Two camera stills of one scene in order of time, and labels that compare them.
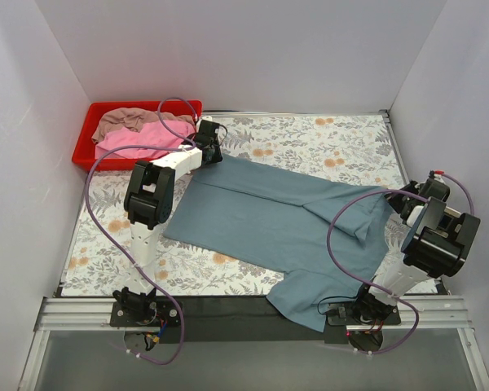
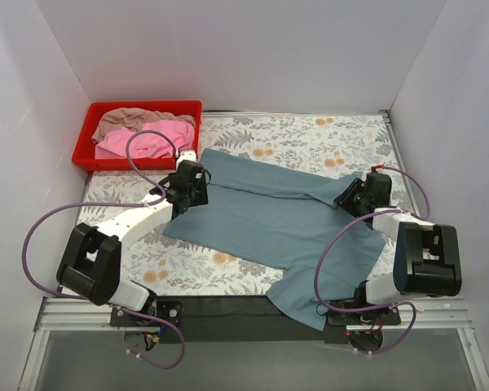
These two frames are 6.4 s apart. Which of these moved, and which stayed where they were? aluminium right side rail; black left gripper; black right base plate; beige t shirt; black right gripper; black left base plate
Moved: black right gripper; black left gripper
Stayed: aluminium right side rail; beige t shirt; black right base plate; black left base plate
